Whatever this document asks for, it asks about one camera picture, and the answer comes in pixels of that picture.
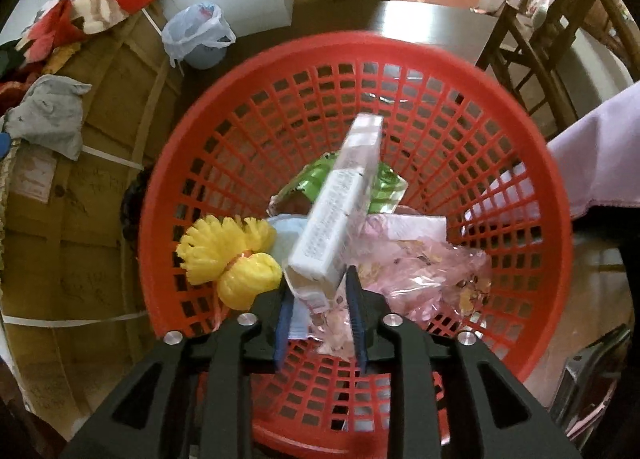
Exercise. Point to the cardboard box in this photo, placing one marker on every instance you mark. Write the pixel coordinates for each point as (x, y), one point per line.
(71, 302)

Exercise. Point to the red plastic waste basket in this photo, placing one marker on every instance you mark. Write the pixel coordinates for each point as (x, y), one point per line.
(448, 130)

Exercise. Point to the yellow foam fruit net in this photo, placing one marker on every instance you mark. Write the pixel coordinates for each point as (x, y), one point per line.
(234, 255)

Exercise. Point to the green tea package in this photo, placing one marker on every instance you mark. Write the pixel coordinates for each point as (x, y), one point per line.
(382, 192)

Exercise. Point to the pile of clothes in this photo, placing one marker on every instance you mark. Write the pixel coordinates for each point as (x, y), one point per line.
(37, 104)

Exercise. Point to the bin with white bag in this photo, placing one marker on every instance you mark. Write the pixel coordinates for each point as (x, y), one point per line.
(198, 35)

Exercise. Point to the wooden armchair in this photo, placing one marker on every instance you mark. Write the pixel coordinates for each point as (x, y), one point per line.
(560, 67)

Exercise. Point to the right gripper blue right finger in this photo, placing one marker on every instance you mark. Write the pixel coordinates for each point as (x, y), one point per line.
(449, 397)

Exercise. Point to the medicine box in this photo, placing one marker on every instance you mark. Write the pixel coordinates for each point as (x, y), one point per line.
(316, 265)

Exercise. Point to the purple tablecloth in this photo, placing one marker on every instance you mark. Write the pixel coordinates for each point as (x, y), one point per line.
(598, 161)

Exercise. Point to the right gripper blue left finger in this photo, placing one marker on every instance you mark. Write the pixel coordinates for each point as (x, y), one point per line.
(192, 392)

